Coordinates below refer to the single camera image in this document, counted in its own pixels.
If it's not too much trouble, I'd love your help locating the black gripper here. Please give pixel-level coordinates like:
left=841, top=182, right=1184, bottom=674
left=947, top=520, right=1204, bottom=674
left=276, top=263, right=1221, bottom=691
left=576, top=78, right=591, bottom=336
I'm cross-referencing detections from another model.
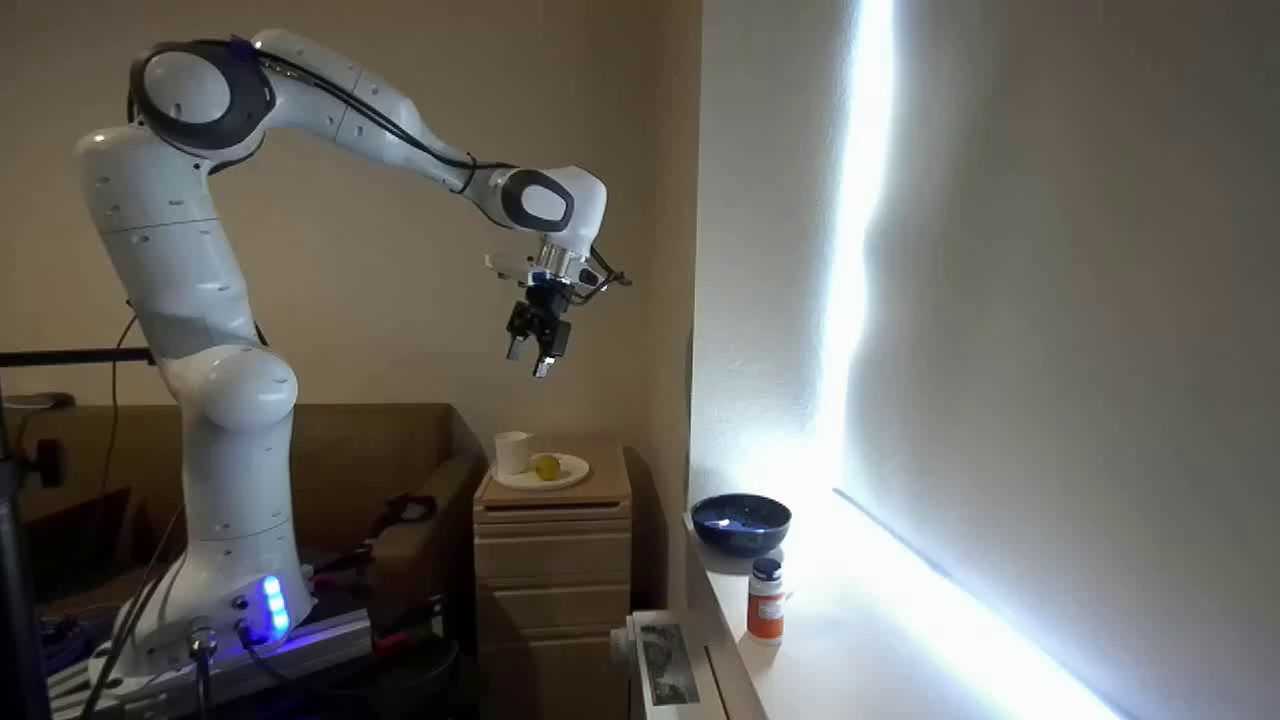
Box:
left=503, top=266, right=585, bottom=380

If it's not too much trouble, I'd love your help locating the white mug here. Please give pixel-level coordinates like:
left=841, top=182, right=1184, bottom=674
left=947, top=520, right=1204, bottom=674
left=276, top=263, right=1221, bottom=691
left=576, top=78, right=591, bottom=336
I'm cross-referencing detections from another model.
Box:
left=492, top=427, right=536, bottom=483

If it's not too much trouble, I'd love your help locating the dark blue bowl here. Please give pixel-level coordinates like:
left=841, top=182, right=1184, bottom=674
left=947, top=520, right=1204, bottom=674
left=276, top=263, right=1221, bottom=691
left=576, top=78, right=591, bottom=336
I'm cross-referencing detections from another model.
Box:
left=686, top=493, right=795, bottom=563

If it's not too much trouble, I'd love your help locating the white round plate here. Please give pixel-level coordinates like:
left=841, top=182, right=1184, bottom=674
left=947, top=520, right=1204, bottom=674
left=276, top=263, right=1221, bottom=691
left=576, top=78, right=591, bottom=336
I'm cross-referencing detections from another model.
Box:
left=487, top=447, right=595, bottom=493

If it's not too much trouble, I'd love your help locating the light wooden nightstand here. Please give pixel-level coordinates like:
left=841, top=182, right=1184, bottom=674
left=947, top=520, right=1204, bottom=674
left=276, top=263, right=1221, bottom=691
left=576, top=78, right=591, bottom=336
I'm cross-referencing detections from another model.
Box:
left=468, top=442, right=636, bottom=720

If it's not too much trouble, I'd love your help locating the orange bottle with white cap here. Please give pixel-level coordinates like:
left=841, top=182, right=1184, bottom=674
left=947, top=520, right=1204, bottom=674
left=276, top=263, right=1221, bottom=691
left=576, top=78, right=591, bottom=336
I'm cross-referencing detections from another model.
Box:
left=745, top=553, right=790, bottom=644

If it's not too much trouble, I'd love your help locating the black robot table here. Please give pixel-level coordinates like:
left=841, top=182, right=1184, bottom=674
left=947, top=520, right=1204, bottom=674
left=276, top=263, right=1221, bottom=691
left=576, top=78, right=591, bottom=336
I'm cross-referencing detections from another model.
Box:
left=37, top=625, right=472, bottom=720

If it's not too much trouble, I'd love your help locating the white windowsill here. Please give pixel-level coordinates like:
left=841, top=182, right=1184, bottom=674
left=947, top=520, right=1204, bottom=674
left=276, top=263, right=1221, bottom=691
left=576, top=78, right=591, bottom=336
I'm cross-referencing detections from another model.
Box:
left=683, top=483, right=1137, bottom=720

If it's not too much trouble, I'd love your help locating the white window blind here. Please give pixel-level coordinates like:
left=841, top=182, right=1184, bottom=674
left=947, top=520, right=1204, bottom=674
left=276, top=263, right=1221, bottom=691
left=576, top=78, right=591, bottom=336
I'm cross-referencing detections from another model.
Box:
left=832, top=0, right=1280, bottom=720

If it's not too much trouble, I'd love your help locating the black stand with pole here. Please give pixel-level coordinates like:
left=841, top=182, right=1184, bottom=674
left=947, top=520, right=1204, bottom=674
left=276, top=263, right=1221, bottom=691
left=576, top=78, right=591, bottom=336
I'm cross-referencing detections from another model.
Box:
left=0, top=343, right=159, bottom=720

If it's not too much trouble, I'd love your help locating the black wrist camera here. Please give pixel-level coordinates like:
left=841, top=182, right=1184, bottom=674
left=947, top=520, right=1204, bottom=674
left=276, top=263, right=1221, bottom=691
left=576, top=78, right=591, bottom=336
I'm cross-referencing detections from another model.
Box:
left=485, top=242, right=636, bottom=301

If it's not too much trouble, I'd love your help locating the aluminium mounting rail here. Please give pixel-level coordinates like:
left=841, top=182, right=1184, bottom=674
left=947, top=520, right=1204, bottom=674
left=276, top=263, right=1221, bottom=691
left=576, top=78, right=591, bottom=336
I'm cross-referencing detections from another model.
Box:
left=48, top=603, right=378, bottom=720

